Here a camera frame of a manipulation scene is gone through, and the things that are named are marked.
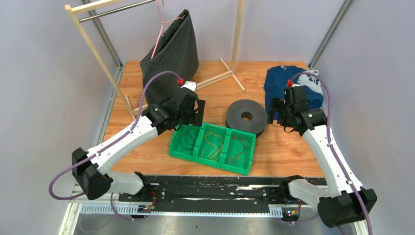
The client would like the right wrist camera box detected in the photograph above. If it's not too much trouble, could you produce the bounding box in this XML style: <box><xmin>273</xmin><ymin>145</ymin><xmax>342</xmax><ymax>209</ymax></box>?
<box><xmin>287</xmin><ymin>80</ymin><xmax>303</xmax><ymax>88</ymax></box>

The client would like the aluminium frame rail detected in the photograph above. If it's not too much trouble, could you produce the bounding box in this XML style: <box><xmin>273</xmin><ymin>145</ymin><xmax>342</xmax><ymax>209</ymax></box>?
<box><xmin>59</xmin><ymin>193</ymin><xmax>339</xmax><ymax>235</ymax></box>

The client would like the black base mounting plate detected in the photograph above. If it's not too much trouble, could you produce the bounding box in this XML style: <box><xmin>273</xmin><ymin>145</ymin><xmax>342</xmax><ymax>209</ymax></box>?
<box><xmin>116</xmin><ymin>175</ymin><xmax>299</xmax><ymax>214</ymax></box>

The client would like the green three-compartment bin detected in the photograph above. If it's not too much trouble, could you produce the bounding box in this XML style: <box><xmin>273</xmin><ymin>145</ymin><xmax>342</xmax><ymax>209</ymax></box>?
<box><xmin>169</xmin><ymin>123</ymin><xmax>256</xmax><ymax>176</ymax></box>

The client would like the dark grey dotted garment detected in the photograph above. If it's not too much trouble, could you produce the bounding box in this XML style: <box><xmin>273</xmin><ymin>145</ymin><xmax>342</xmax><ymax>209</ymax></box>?
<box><xmin>139</xmin><ymin>9</ymin><xmax>199</xmax><ymax>104</ymax></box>

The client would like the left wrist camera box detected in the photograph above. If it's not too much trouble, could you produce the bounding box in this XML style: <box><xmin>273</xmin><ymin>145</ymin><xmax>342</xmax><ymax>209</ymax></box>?
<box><xmin>180</xmin><ymin>81</ymin><xmax>197</xmax><ymax>92</ymax></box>

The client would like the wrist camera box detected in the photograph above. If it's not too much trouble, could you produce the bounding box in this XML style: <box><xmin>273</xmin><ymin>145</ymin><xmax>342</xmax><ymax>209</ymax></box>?
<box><xmin>180</xmin><ymin>81</ymin><xmax>197</xmax><ymax>92</ymax></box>
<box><xmin>287</xmin><ymin>80</ymin><xmax>303</xmax><ymax>88</ymax></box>

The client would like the pink wire hanger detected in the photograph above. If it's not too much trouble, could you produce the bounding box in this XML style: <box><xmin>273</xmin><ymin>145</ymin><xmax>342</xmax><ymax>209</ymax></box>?
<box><xmin>151</xmin><ymin>0</ymin><xmax>185</xmax><ymax>59</ymax></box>

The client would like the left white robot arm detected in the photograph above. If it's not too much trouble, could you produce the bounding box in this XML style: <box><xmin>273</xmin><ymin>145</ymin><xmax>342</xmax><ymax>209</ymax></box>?
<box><xmin>72</xmin><ymin>87</ymin><xmax>206</xmax><ymax>202</ymax></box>

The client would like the blue printed t-shirt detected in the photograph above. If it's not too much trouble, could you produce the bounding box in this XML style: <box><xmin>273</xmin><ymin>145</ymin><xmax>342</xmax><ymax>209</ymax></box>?
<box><xmin>264</xmin><ymin>65</ymin><xmax>324</xmax><ymax>119</ymax></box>

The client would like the yellow thin cable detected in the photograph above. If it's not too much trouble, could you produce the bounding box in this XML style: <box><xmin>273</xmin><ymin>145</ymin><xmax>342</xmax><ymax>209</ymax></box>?
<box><xmin>201</xmin><ymin>131</ymin><xmax>224</xmax><ymax>162</ymax></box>

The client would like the black thin cable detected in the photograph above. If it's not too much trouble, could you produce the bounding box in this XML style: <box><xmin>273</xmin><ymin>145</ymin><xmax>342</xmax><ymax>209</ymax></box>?
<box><xmin>180</xmin><ymin>125</ymin><xmax>200</xmax><ymax>150</ymax></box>

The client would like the wooden clothes rack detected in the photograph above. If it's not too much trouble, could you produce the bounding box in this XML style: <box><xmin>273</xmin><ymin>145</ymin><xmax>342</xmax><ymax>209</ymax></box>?
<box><xmin>65</xmin><ymin>0</ymin><xmax>246</xmax><ymax>120</ymax></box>

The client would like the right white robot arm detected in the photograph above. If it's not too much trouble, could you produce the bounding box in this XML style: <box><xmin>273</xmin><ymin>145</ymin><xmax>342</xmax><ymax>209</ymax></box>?
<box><xmin>268</xmin><ymin>86</ymin><xmax>377</xmax><ymax>234</ymax></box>

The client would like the grey plastic cable spool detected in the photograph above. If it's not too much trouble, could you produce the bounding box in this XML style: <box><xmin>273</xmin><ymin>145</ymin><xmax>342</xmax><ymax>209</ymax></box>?
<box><xmin>225</xmin><ymin>99</ymin><xmax>268</xmax><ymax>138</ymax></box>

